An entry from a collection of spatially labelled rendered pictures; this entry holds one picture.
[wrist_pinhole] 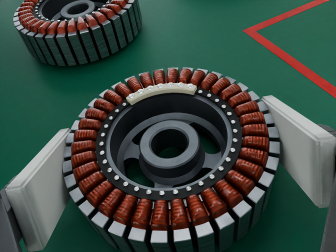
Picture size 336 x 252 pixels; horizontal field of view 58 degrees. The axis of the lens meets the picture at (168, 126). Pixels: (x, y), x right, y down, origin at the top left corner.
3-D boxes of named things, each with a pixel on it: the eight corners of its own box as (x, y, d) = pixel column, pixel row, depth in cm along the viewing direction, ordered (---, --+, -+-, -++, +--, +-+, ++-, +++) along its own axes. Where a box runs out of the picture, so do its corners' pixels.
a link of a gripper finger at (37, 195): (45, 251, 12) (26, 254, 12) (84, 172, 19) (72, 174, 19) (21, 185, 11) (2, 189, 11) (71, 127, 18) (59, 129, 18)
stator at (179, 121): (304, 247, 14) (324, 214, 12) (74, 283, 15) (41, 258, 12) (241, 91, 22) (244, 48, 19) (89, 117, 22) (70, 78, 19)
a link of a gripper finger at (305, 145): (317, 139, 11) (338, 136, 11) (259, 96, 18) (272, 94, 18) (317, 210, 12) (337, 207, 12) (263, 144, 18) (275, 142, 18)
